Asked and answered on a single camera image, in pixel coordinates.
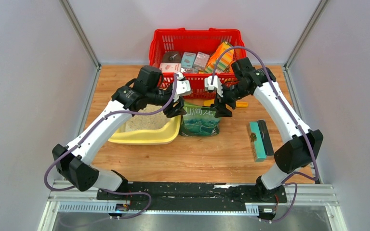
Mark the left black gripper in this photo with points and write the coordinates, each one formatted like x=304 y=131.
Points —
x=171 y=112

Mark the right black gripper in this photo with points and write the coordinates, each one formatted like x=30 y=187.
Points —
x=220 y=105

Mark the yellow plastic scoop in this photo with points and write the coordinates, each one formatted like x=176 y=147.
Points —
x=239 y=104

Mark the green litter bag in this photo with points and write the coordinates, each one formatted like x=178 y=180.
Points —
x=199 y=121

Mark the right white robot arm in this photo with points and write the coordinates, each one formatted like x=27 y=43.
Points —
x=301 y=143

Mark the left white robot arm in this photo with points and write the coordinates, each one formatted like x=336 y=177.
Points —
x=74 y=160

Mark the yellow litter box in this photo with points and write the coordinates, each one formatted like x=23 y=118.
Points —
x=154 y=129

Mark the white red small box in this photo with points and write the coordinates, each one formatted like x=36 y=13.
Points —
x=170 y=67

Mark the teal rectangular box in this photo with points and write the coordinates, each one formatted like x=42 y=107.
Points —
x=257 y=144

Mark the teal small box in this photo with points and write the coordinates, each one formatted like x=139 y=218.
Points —
x=188 y=59

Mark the dark brown box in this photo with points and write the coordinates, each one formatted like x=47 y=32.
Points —
x=171 y=57

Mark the pink grey small box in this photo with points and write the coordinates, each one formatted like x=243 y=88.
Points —
x=201 y=61

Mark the orange green striped sponge pack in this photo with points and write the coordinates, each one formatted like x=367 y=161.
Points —
x=224 y=62

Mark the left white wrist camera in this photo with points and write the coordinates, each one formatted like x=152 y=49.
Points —
x=183 y=87

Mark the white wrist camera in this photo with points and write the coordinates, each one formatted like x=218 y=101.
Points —
x=213 y=83
x=183 y=87

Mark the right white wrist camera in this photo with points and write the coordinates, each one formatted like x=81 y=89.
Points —
x=213 y=83

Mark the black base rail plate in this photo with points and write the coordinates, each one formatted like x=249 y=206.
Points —
x=192 y=197

